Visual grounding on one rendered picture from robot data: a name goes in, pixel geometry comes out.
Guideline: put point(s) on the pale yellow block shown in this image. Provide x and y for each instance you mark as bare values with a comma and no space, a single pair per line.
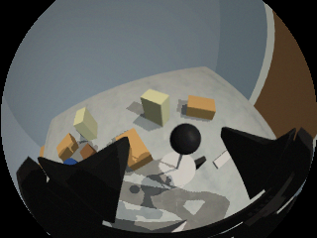
156,106
85,124

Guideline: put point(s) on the blue short cylinder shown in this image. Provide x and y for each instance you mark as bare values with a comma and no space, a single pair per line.
70,161

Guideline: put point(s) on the white flat bar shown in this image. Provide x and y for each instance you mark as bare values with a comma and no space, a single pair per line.
222,160

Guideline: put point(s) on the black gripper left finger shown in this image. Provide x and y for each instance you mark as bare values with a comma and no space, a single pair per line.
97,180

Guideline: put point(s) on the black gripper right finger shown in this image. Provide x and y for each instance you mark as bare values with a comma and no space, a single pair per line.
255,157

